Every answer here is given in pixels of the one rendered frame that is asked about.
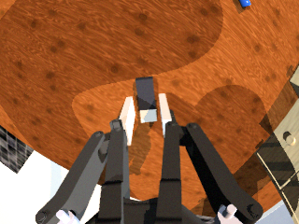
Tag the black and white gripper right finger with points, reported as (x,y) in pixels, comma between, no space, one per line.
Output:
(231,204)

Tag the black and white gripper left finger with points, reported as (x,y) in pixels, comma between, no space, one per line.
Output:
(71,200)

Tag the small wooden chest of drawers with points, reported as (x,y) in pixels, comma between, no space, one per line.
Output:
(279,189)

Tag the blue aa battery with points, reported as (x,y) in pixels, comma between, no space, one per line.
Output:
(244,3)

